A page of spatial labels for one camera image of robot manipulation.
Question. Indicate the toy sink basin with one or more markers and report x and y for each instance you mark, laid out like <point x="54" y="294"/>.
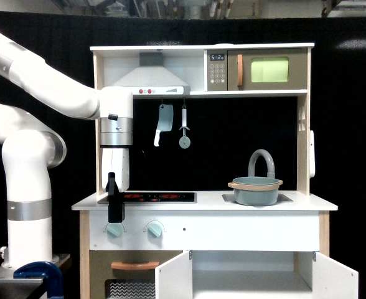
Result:
<point x="281" y="198"/>

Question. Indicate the toy pizza cutter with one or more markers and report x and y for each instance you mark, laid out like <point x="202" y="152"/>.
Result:
<point x="184" y="141"/>

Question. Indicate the right teal stove knob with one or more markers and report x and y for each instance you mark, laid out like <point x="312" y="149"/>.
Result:
<point x="154" y="229"/>

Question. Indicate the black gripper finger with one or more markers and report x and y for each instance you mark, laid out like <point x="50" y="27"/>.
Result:
<point x="115" y="200"/>

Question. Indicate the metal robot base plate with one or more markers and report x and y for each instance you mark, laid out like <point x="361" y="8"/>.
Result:
<point x="62" y="261"/>

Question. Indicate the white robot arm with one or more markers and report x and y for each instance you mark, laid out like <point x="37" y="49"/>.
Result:
<point x="30" y="148"/>

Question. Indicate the black toy stovetop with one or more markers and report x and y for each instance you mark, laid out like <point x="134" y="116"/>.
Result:
<point x="159" y="196"/>

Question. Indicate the toy oven door orange handle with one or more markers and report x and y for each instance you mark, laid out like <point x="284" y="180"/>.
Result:
<point x="100" y="266"/>

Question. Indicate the white wooden toy kitchen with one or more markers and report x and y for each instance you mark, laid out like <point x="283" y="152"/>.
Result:
<point x="238" y="251"/>

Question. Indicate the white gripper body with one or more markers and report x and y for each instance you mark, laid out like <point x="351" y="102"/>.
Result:
<point x="115" y="160"/>

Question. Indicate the toy cleaver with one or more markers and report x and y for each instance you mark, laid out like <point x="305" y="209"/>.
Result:
<point x="165" y="121"/>

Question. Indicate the left teal stove knob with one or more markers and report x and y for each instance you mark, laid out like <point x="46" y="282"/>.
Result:
<point x="114" y="230"/>

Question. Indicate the blue clamp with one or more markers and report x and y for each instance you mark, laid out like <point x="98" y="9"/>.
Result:
<point x="51" y="274"/>

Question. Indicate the toy microwave with green window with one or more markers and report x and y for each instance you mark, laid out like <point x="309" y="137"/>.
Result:
<point x="256" y="69"/>

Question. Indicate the left white cabinet door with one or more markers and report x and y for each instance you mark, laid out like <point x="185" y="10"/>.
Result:
<point x="173" y="278"/>

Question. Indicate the grey bowl with wooden rim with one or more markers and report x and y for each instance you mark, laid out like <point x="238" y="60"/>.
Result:
<point x="255" y="191"/>

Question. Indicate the white cabinet door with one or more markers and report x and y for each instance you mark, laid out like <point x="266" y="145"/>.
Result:
<point x="332" y="279"/>
<point x="173" y="278"/>

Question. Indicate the teal stove knob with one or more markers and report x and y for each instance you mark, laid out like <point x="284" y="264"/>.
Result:
<point x="154" y="229"/>
<point x="114" y="230"/>

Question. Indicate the right white cabinet door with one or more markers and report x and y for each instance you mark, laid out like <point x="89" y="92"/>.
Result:
<point x="332" y="279"/>

